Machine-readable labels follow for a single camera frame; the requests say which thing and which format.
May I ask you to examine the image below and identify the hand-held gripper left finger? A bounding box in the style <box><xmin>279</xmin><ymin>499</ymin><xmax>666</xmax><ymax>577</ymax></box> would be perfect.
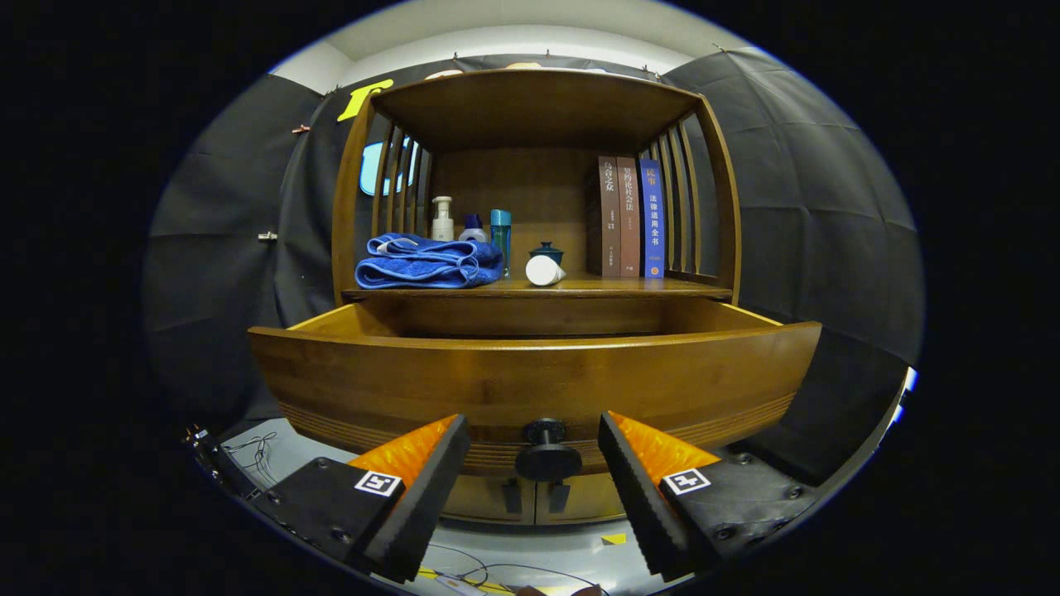
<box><xmin>248</xmin><ymin>413</ymin><xmax>473</xmax><ymax>584</ymax></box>

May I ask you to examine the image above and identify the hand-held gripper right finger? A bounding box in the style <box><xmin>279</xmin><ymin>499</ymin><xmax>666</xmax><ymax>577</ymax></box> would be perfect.
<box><xmin>596</xmin><ymin>411</ymin><xmax>821</xmax><ymax>582</ymax></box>

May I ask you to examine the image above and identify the black drawer knob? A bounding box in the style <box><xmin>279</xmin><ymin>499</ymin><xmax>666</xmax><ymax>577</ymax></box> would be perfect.
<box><xmin>514</xmin><ymin>418</ymin><xmax>583</xmax><ymax>483</ymax></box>

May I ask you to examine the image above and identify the brown wooden drawer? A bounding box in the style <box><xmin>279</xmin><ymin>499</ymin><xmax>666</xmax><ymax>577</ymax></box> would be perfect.
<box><xmin>247</xmin><ymin>298</ymin><xmax>823</xmax><ymax>477</ymax></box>

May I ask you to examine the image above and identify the white facial cleanser tube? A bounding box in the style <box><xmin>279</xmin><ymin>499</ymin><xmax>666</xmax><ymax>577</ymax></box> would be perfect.
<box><xmin>525</xmin><ymin>255</ymin><xmax>568</xmax><ymax>287</ymax></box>

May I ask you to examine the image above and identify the wooden cabinet door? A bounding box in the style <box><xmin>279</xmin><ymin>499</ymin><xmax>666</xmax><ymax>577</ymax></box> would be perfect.
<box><xmin>538</xmin><ymin>473</ymin><xmax>630</xmax><ymax>526</ymax></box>
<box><xmin>443</xmin><ymin>473</ymin><xmax>537</xmax><ymax>524</ymax></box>

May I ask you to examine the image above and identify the wooden countertop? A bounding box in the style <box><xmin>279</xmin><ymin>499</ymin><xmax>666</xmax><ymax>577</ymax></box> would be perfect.
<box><xmin>341</xmin><ymin>277</ymin><xmax>735</xmax><ymax>303</ymax></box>

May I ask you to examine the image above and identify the brown wooden cabinet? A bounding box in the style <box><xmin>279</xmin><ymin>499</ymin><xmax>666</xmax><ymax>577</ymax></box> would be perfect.
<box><xmin>331</xmin><ymin>68</ymin><xmax>742</xmax><ymax>526</ymax></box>

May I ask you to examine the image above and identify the folded blue towel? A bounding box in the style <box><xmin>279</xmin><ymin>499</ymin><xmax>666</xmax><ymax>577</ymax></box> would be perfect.
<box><xmin>354</xmin><ymin>233</ymin><xmax>506</xmax><ymax>290</ymax></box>

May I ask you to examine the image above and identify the teal transparent bottle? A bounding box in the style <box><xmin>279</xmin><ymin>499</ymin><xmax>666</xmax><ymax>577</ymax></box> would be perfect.
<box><xmin>489</xmin><ymin>209</ymin><xmax>513</xmax><ymax>274</ymax></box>

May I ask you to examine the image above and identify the reddish brown book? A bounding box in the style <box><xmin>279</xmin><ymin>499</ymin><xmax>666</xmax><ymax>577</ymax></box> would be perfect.
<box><xmin>616</xmin><ymin>156</ymin><xmax>643</xmax><ymax>278</ymax></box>

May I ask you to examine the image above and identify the blue book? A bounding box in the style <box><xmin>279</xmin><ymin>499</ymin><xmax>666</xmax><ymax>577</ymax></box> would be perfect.
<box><xmin>638</xmin><ymin>158</ymin><xmax>666</xmax><ymax>279</ymax></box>

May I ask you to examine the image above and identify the dark brown book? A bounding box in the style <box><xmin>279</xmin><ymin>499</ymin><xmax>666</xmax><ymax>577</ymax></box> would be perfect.
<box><xmin>593</xmin><ymin>156</ymin><xmax>622</xmax><ymax>278</ymax></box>

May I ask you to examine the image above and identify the black backdrop cloth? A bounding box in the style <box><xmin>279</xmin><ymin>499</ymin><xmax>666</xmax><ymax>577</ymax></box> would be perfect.
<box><xmin>142</xmin><ymin>47</ymin><xmax>926</xmax><ymax>489</ymax></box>

